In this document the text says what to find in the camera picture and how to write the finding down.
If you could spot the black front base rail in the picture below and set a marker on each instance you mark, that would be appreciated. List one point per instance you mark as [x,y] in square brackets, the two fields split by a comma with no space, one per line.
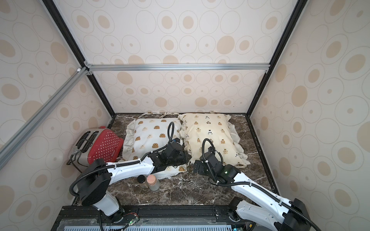
[151,218]

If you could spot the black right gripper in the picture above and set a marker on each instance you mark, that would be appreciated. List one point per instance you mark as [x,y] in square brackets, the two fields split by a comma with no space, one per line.
[201,167]

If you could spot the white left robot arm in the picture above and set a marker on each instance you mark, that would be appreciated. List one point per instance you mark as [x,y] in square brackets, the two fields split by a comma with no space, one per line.
[91,187]

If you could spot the black vertical frame post left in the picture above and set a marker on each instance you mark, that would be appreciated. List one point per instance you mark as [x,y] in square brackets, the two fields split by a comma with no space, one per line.
[56,16]

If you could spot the white bear print pillow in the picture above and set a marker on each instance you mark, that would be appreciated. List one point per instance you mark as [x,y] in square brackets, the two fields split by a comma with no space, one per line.
[144,135]

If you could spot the black vertical frame post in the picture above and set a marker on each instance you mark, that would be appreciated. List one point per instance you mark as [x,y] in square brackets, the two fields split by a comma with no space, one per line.
[56,16]
[297,11]

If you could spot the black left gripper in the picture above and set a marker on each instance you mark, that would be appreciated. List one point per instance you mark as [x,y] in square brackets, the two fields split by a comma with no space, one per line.
[186,155]

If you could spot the silver horizontal back rail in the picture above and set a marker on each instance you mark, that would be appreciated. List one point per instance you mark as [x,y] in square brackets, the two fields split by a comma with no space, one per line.
[176,67]

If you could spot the silver diagonal left rail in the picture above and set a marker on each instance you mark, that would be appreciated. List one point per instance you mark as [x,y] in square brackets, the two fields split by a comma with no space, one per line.
[22,135]

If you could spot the black vertical frame post right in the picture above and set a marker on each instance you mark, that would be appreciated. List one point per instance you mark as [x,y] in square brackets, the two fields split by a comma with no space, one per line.
[297,11]

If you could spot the pink lid spice jar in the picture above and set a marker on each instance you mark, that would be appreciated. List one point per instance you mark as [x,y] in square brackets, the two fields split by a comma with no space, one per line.
[153,182]

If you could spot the cream animal print pillow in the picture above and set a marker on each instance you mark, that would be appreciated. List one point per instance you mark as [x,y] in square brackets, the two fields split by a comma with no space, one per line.
[196,127]

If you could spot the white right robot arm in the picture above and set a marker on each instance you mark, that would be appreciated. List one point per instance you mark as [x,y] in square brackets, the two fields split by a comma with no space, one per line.
[271,210]

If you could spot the red and silver toaster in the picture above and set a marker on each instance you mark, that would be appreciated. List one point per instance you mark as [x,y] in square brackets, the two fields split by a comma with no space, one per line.
[93,144]

